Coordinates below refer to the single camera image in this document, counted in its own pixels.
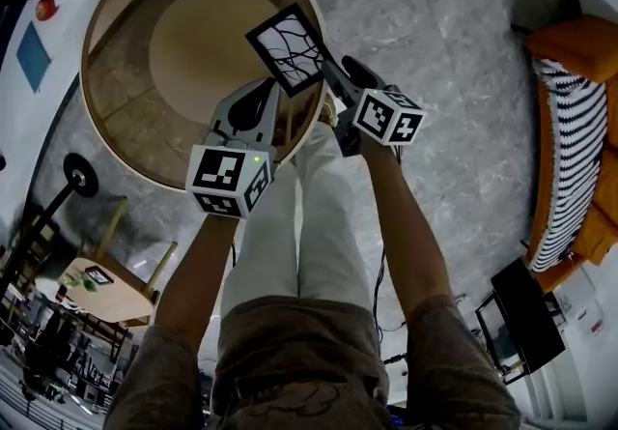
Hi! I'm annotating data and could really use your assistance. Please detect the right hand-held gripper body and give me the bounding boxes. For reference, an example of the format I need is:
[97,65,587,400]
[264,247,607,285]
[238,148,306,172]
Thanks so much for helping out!
[333,78,429,158]

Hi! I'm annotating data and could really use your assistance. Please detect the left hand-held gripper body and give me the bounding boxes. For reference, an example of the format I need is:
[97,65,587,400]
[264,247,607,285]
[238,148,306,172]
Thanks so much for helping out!
[185,126,279,219]

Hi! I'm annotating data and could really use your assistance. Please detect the black framed branch picture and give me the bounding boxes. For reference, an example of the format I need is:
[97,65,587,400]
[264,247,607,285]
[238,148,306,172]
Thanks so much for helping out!
[244,2,326,99]

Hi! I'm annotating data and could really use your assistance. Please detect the person's left forearm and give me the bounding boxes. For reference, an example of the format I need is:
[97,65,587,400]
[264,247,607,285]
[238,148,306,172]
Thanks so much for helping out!
[153,212,243,358]

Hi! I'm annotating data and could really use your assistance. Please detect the person's right forearm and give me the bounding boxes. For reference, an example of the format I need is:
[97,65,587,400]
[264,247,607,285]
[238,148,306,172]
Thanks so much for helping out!
[359,132,456,324]

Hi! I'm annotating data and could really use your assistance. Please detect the person's right shoe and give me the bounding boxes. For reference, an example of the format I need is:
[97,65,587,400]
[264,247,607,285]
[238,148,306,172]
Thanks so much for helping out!
[316,93,340,128]

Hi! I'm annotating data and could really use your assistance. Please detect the person's white trousers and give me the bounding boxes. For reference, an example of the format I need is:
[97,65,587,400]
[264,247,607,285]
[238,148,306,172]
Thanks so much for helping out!
[219,121,377,323]

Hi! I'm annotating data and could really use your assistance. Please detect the black coat stand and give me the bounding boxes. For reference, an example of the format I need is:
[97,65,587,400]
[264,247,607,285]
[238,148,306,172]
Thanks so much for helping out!
[0,152,100,295]

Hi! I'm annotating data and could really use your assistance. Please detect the oval wooden side table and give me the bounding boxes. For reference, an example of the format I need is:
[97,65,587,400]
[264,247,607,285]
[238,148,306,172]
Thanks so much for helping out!
[56,195,176,329]

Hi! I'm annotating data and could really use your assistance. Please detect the green leafy plant sprig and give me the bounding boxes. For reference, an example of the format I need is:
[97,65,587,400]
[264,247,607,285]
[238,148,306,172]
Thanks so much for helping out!
[61,272,98,295]

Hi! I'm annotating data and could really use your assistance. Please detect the black white striped blanket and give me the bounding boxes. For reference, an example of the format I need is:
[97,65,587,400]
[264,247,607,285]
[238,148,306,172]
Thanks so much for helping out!
[527,57,610,274]

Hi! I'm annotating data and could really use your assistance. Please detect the teal book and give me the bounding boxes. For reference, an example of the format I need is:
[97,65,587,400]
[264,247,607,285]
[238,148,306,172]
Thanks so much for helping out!
[14,20,53,95]

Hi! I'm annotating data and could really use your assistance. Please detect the red apple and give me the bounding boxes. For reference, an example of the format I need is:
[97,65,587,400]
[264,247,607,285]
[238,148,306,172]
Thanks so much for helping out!
[35,0,63,23]

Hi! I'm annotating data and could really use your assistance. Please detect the orange sofa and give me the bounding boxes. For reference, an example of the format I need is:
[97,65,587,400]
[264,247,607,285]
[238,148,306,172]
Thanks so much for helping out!
[524,14,618,295]

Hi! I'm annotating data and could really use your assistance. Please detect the person's printed t-shirt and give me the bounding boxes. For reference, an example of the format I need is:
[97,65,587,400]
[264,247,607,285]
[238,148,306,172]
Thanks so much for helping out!
[102,295,523,430]

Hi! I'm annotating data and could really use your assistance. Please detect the black cabinet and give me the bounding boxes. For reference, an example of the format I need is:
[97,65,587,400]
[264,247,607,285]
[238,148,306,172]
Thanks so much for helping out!
[489,257,567,375]

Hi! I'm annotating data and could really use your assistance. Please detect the black framed glass panel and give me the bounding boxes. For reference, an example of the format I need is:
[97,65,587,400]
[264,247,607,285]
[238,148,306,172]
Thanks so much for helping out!
[474,292,528,387]

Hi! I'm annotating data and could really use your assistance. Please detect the small framed marker card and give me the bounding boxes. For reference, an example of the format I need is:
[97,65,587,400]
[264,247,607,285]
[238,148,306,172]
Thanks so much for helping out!
[82,265,115,287]

